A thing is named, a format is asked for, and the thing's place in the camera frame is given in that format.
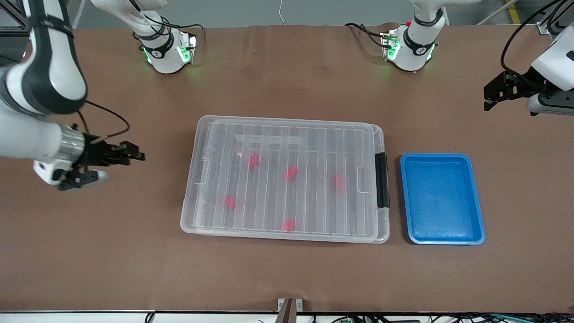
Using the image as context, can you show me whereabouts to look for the black arm base cable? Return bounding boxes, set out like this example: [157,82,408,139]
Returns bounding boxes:
[344,22,391,49]
[164,22,205,43]

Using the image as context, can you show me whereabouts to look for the clear plastic storage box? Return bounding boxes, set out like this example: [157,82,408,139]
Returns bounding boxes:
[197,118,391,244]

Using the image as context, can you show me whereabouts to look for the clear ribbed plastic lid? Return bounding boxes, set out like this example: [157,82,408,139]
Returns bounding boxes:
[180,115,376,244]

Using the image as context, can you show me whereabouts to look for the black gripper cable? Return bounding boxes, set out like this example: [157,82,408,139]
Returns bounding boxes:
[74,100,131,145]
[500,0,566,76]

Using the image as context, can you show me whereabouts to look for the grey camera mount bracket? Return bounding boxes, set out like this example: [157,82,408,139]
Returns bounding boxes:
[276,298,304,323]

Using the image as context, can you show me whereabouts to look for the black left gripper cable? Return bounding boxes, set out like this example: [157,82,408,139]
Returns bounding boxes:
[500,0,566,76]

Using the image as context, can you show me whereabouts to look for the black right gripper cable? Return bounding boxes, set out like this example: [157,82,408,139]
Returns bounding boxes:
[74,100,131,145]

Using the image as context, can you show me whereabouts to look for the blue plastic tray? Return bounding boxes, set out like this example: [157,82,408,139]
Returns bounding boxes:
[400,153,487,246]

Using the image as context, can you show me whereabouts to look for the black box latch handle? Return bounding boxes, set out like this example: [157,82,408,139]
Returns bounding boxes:
[375,153,390,209]

